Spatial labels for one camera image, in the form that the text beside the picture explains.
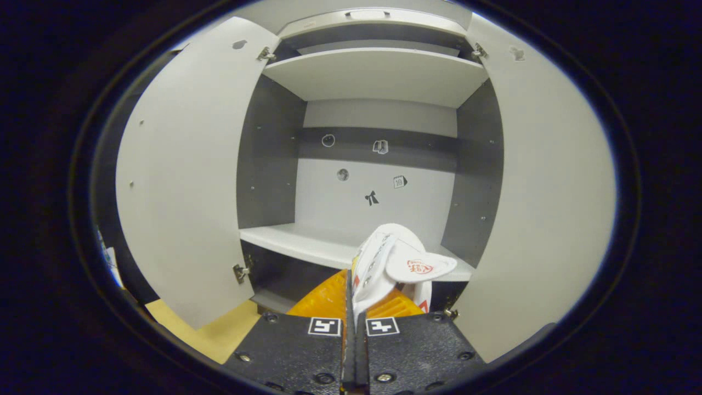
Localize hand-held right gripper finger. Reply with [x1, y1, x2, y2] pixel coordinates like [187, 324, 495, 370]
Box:
[355, 288, 488, 395]
[224, 268, 357, 395]

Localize white canvas shoe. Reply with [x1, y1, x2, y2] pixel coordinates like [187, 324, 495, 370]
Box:
[351, 223, 458, 330]

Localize white cabinet door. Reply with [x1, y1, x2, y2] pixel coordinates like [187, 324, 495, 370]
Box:
[452, 12, 619, 364]
[115, 16, 281, 331]

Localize white shoe cabinet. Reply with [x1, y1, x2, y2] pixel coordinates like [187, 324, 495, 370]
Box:
[236, 5, 505, 330]

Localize white cabinet drawer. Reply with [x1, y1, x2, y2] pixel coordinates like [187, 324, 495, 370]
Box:
[277, 7, 471, 40]

